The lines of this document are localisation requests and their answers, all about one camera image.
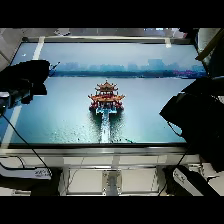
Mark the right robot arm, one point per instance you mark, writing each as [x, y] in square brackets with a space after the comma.
[188, 181]

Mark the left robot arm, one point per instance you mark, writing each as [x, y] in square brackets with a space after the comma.
[20, 87]

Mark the silver frame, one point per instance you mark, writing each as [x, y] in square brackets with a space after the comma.
[116, 151]

